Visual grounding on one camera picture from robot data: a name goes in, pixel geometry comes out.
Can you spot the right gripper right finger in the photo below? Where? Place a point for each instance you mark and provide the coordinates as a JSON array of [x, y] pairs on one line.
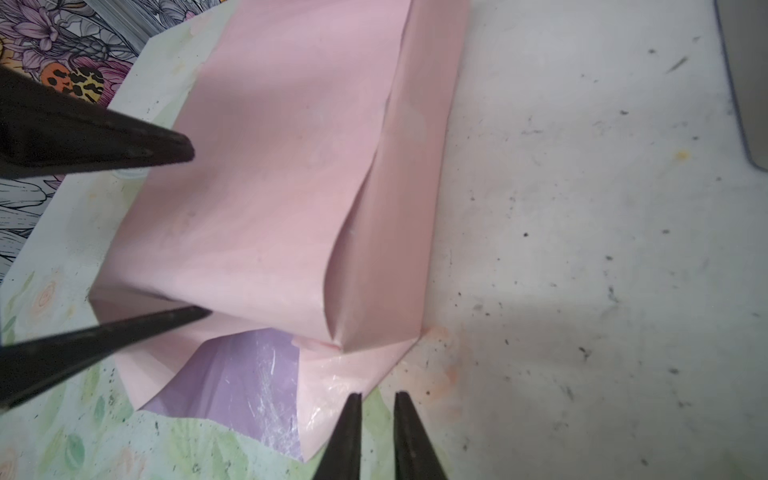
[[415, 457]]

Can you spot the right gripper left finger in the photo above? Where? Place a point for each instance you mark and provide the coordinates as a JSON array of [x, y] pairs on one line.
[[341, 459]]

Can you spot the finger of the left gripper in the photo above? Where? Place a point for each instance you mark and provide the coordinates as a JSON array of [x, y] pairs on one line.
[[33, 367], [45, 132]]

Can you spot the purple wrapping paper sheet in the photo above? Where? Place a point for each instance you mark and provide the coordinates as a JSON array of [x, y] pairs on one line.
[[304, 223]]

